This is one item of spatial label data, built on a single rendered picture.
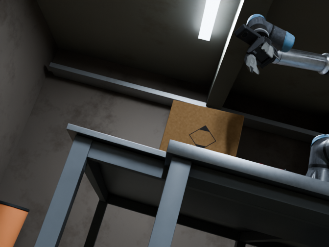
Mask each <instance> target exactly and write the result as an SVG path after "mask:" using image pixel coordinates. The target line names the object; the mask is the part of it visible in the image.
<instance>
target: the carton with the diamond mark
mask: <svg viewBox="0 0 329 247"><path fill-rule="evenodd" d="M243 121H244V116H243V115H239V114H234V113H230V112H225V111H221V110H216V109H212V108H208V107H203V106H199V105H195V104H190V103H186V102H182V101H177V100H173V103H172V106H171V110H170V113H169V116H168V120H167V123H166V127H165V130H164V134H163V138H162V141H161V145H160V148H159V150H162V151H165V152H166V151H167V147H168V143H169V140H174V141H177V142H181V143H185V144H189V145H192V146H196V147H200V148H204V149H208V150H212V151H215V152H219V153H222V154H226V155H230V156H233V157H236V154H237V149H238V144H239V139H240V135H241V131H242V126H243Z"/></svg>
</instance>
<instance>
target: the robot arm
mask: <svg viewBox="0 0 329 247"><path fill-rule="evenodd" d="M234 34H235V35H236V37H237V38H239V39H240V40H242V41H244V42H245V43H247V44H249V45H250V46H249V47H248V49H247V52H246V55H245V57H244V61H245V64H246V67H247V69H248V71H249V72H251V73H252V72H254V73H256V74H259V70H258V68H257V65H259V66H260V67H261V68H262V69H263V67H265V66H267V65H268V64H269V63H274V64H279V65H285V66H291V67H296V68H301V69H307V70H312V71H317V72H318V73H319V74H323V75H329V53H324V54H317V53H312V52H307V51H302V50H297V49H292V47H293V45H294V42H295V37H294V36H293V35H292V34H290V33H289V32H287V31H285V30H283V29H281V28H279V27H277V26H275V25H273V24H271V23H269V22H267V21H266V19H265V18H264V17H263V16H262V15H260V14H254V15H252V16H251V17H250V18H249V19H248V21H247V25H245V24H243V25H242V26H241V27H240V28H238V29H237V30H236V31H235V32H234ZM310 149H311V151H310V158H309V165H308V171H307V173H306V176H308V177H312V178H315V179H319V180H322V181H326V182H329V134H327V135H325V134H323V135H319V136H316V137H315V138H314V139H313V140H312V144H311V147H310Z"/></svg>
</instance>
